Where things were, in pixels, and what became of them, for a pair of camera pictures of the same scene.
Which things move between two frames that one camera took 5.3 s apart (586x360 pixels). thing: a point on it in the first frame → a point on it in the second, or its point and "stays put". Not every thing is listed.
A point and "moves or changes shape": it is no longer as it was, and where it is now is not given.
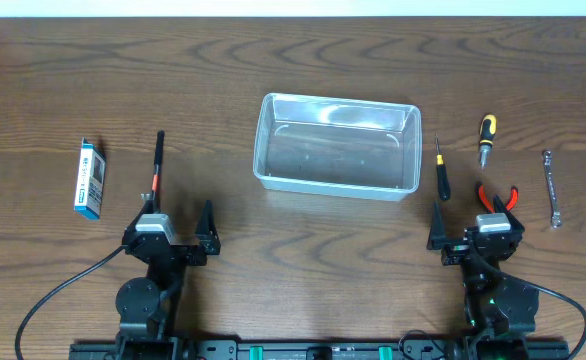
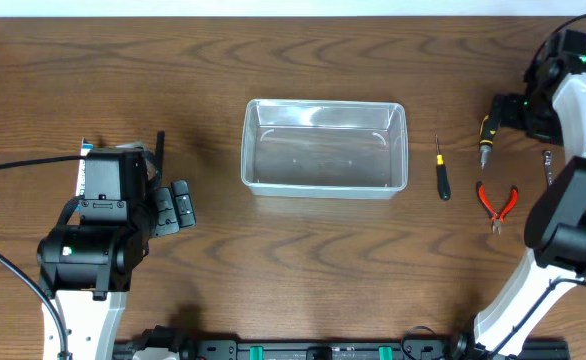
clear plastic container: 354,147 moves or changes shape
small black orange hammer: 155,198 stays put
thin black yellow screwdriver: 442,178 stays put
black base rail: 317,350 stays put
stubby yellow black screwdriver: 487,129 stays put
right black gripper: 473,248 → 499,112
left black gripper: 174,251 → 162,212
